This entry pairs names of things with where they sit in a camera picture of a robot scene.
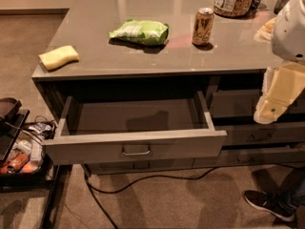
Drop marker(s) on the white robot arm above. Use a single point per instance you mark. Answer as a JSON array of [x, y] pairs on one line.
[[287, 32]]

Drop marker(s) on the grey counter cabinet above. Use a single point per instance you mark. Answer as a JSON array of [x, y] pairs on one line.
[[110, 69]]

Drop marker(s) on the black cart with clutter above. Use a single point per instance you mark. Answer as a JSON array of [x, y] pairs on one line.
[[24, 164]]

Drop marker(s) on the yellow sponge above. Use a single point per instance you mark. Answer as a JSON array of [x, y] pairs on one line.
[[59, 57]]

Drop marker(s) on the green snack bag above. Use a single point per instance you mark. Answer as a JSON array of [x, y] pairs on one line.
[[143, 32]]

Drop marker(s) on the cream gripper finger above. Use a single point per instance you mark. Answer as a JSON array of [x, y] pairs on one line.
[[281, 87]]

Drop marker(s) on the gold drink can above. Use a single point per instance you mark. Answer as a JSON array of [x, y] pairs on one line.
[[202, 28]]

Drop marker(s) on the black sneaker with white sole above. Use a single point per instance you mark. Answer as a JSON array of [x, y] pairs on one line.
[[268, 202]]

